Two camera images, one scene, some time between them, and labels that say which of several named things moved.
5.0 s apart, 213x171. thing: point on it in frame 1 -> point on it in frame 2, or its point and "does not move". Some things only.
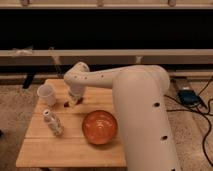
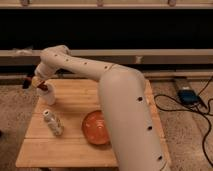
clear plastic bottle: (53, 122) does not move
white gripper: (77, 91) -> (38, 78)
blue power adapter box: (188, 97) does not move
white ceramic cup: (48, 93) does not move
